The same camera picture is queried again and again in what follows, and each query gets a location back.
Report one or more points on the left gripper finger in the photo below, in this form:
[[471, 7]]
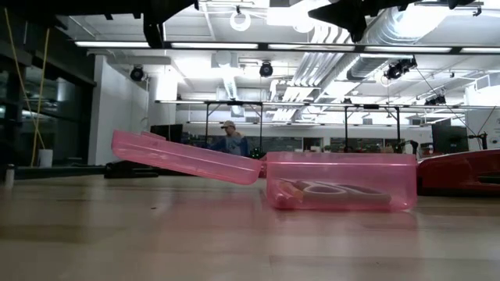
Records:
[[154, 35], [176, 8]]

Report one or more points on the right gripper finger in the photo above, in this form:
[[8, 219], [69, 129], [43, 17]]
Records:
[[340, 13], [357, 33]]

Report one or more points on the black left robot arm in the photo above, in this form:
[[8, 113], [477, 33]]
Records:
[[97, 6]]

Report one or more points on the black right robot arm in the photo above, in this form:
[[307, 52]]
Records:
[[459, 3]]

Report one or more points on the black background robot arm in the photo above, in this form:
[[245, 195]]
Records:
[[412, 146]]

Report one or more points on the long ceiling light strip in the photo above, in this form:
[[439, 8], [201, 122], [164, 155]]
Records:
[[215, 45]]

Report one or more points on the black monitor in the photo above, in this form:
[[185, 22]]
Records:
[[167, 132], [449, 136]]

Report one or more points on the person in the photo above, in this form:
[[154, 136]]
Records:
[[233, 142]]

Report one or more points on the pink transparent pencil case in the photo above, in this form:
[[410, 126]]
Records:
[[343, 168]]

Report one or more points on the white bucket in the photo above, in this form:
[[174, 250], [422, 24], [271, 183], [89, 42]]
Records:
[[45, 158]]

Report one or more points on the red stapler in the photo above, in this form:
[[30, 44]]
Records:
[[457, 171]]

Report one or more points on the small grey cylinder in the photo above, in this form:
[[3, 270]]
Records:
[[9, 177]]

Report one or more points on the black hanging camera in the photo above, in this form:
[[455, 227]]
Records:
[[137, 73], [398, 69], [435, 100], [266, 69]]

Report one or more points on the black background rig frame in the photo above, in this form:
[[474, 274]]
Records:
[[207, 125], [346, 129]]

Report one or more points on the black aluminium table frame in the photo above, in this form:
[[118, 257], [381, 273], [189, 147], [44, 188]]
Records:
[[58, 172]]

